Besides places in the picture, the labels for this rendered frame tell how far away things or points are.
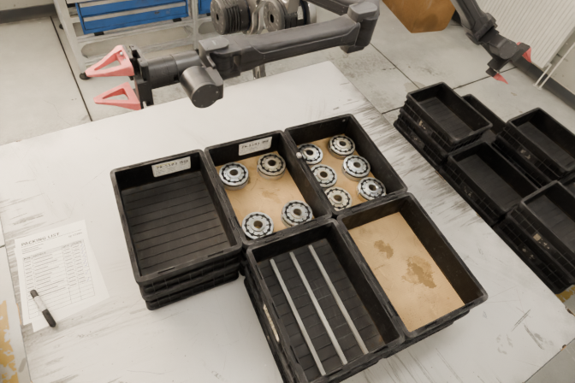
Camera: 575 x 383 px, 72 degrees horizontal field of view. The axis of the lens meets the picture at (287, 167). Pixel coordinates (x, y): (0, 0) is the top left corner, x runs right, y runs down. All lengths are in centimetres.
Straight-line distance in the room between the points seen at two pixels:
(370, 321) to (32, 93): 264
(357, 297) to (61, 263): 94
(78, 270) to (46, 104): 180
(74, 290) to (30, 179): 49
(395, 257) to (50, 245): 113
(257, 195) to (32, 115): 197
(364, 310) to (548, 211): 134
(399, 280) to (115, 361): 86
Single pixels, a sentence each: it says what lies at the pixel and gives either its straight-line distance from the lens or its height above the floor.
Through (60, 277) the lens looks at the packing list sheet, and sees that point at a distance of 147.
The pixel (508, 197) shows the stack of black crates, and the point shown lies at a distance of 244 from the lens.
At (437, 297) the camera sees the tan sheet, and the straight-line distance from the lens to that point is 137.
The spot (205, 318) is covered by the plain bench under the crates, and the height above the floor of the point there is 70.
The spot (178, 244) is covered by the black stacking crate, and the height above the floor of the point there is 83.
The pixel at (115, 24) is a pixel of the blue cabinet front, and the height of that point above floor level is 36.
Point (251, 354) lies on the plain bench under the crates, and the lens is 130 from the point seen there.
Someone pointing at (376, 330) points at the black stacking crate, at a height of 83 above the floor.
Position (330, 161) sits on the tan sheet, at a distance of 153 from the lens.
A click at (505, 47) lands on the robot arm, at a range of 147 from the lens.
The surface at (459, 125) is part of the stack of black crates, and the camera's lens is 250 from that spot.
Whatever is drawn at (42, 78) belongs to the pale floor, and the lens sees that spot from 332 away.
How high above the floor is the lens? 196
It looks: 50 degrees down
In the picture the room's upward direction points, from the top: 12 degrees clockwise
